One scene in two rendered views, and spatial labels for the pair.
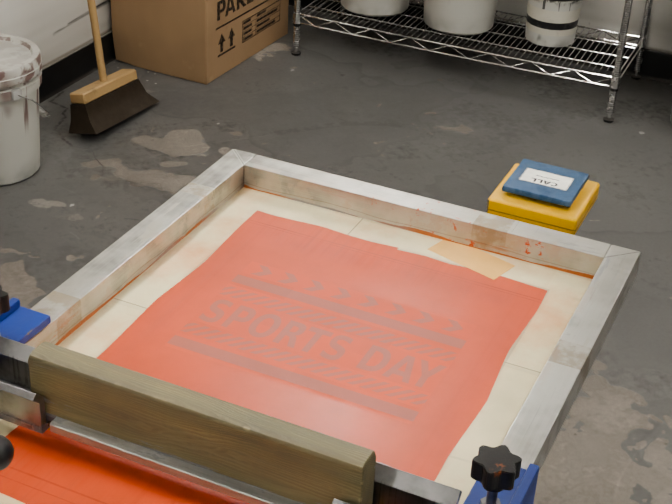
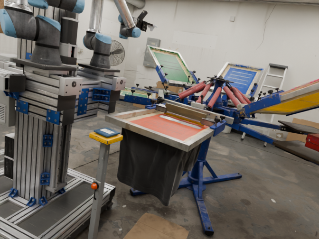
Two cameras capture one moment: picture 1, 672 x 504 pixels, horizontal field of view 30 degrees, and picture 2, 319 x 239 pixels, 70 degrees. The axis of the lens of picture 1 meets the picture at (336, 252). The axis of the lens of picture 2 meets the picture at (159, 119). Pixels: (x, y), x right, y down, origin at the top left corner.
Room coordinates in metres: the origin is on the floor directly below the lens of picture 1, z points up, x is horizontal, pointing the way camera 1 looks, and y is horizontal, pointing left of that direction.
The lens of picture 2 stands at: (2.75, 0.04, 1.39)
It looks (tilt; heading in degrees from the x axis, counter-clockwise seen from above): 14 degrees down; 183
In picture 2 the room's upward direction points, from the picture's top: 11 degrees clockwise
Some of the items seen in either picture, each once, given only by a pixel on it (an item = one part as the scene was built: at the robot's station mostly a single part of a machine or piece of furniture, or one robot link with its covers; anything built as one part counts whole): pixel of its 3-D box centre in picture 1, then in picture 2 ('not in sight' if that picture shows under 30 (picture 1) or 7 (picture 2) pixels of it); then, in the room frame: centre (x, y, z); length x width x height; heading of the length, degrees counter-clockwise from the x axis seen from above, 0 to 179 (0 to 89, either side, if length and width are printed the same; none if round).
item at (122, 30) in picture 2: not in sight; (125, 32); (0.78, -0.49, 1.56); 0.11 x 0.08 x 0.11; 51
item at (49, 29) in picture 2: not in sight; (46, 31); (1.54, -0.70, 1.42); 0.13 x 0.12 x 0.14; 139
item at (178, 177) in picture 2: not in sight; (188, 163); (1.25, 0.21, 0.74); 0.46 x 0.04 x 0.42; 157
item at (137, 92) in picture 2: not in sight; (134, 87); (0.26, -0.44, 1.05); 1.08 x 0.61 x 0.23; 97
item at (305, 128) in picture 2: not in sight; (267, 124); (0.07, 1.12, 0.91); 1.34 x 0.40 x 0.08; 97
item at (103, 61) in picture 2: not in sight; (100, 59); (1.06, -0.57, 1.31); 0.15 x 0.15 x 0.10
